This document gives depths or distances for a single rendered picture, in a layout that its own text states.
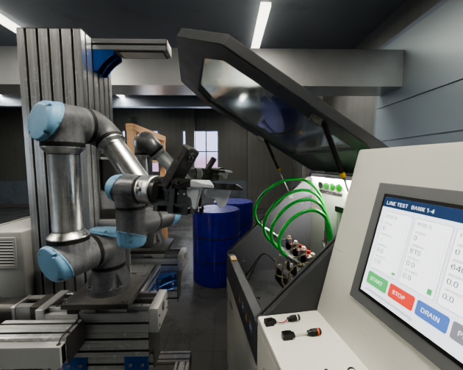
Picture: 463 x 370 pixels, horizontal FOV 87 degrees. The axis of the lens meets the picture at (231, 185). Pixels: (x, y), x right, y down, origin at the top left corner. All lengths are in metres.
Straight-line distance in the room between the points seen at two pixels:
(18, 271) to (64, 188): 0.57
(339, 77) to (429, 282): 2.92
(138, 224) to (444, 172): 0.74
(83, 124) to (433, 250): 0.97
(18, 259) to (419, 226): 1.37
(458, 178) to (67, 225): 1.00
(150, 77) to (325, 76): 2.07
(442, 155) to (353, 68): 2.83
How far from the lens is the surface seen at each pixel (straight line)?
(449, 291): 0.68
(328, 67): 3.39
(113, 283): 1.02
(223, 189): 0.59
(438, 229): 0.70
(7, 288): 1.41
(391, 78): 3.69
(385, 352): 0.80
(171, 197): 0.56
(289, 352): 0.84
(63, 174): 0.87
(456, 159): 0.72
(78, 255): 0.90
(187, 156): 0.58
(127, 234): 0.69
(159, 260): 1.47
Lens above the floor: 1.50
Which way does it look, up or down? 5 degrees down
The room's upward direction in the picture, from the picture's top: straight up
